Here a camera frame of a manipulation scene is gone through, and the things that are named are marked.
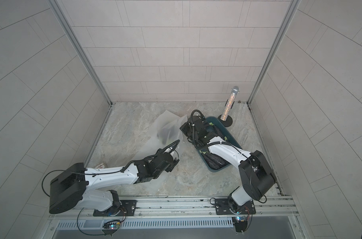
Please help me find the small printed card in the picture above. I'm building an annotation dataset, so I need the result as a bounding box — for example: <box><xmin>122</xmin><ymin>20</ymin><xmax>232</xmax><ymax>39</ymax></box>
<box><xmin>94</xmin><ymin>162</ymin><xmax>107</xmax><ymax>169</ymax></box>

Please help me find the teal plastic bin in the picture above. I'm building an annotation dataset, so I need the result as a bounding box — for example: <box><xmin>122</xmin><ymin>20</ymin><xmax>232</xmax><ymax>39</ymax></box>
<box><xmin>197</xmin><ymin>117</ymin><xmax>246</xmax><ymax>172</ymax></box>

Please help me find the left controller board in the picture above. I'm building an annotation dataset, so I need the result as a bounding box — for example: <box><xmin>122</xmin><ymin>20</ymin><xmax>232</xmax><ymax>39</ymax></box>
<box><xmin>102</xmin><ymin>220</ymin><xmax>121</xmax><ymax>236</ymax></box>

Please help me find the right controller board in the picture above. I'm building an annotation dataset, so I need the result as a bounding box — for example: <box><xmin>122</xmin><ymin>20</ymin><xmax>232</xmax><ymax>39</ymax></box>
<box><xmin>232</xmin><ymin>217</ymin><xmax>249</xmax><ymax>233</ymax></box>

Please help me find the controller board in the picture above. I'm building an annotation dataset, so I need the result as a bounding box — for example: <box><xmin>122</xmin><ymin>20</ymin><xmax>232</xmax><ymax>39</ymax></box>
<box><xmin>232</xmin><ymin>217</ymin><xmax>249</xmax><ymax>233</ymax></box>
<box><xmin>102</xmin><ymin>220</ymin><xmax>121</xmax><ymax>236</ymax></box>

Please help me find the aluminium mounting rail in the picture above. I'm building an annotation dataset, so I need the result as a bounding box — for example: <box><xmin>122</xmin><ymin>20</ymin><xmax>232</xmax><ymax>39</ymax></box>
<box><xmin>50</xmin><ymin>196</ymin><xmax>299</xmax><ymax>219</ymax></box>

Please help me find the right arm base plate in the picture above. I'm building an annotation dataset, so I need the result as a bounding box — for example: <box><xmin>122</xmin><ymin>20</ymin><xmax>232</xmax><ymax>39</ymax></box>
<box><xmin>210</xmin><ymin>198</ymin><xmax>256</xmax><ymax>215</ymax></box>

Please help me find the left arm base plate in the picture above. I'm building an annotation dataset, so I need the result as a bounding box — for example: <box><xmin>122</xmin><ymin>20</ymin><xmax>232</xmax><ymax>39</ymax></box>
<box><xmin>93</xmin><ymin>200</ymin><xmax>137</xmax><ymax>217</ymax></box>

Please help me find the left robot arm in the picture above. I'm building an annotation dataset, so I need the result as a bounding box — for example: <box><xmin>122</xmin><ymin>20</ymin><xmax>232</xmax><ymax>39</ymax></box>
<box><xmin>49</xmin><ymin>141</ymin><xmax>179</xmax><ymax>216</ymax></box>

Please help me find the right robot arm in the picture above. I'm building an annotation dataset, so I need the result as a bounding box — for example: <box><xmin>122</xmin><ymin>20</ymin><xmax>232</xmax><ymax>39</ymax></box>
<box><xmin>180</xmin><ymin>110</ymin><xmax>276</xmax><ymax>212</ymax></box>

